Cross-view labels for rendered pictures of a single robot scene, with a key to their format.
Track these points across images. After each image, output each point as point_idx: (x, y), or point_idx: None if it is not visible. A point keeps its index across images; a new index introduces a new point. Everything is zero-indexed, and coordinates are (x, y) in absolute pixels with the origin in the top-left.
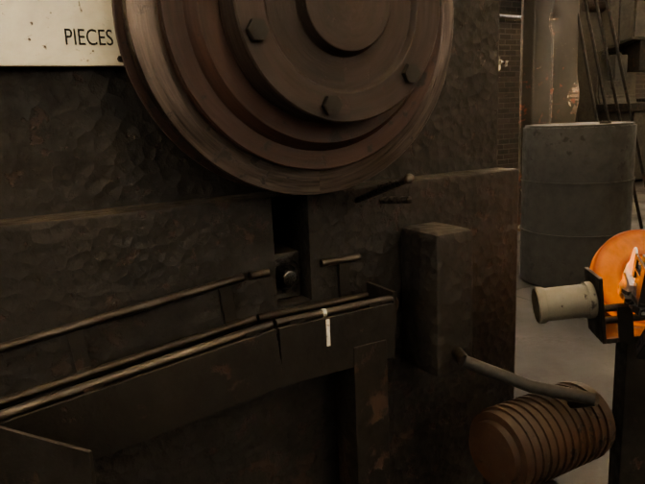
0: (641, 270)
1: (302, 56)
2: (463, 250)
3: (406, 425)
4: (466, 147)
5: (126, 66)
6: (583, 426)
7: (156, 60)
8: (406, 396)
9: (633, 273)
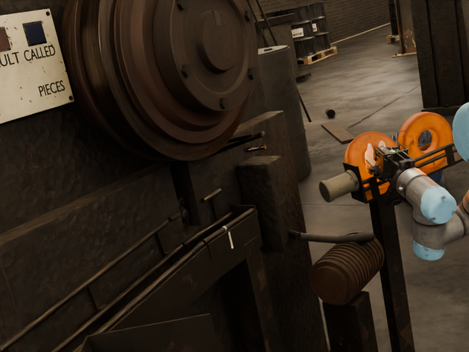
0: (380, 156)
1: (204, 77)
2: (280, 169)
3: None
4: (250, 103)
5: (91, 103)
6: (369, 253)
7: (123, 98)
8: None
9: (373, 158)
